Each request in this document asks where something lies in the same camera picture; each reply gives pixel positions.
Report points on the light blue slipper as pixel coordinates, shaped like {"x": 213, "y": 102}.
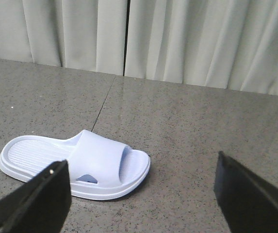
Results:
{"x": 99, "y": 168}

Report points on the pale green curtain panel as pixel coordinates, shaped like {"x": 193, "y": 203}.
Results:
{"x": 230, "y": 44}
{"x": 80, "y": 34}

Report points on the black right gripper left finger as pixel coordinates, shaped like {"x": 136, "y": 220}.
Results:
{"x": 41, "y": 205}

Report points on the pale green curtain right panel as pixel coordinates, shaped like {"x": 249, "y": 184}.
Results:
{"x": 230, "y": 44}

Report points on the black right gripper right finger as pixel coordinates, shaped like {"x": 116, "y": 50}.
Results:
{"x": 248, "y": 202}

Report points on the pale green curtain left panel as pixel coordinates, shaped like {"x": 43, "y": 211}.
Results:
{"x": 80, "y": 34}

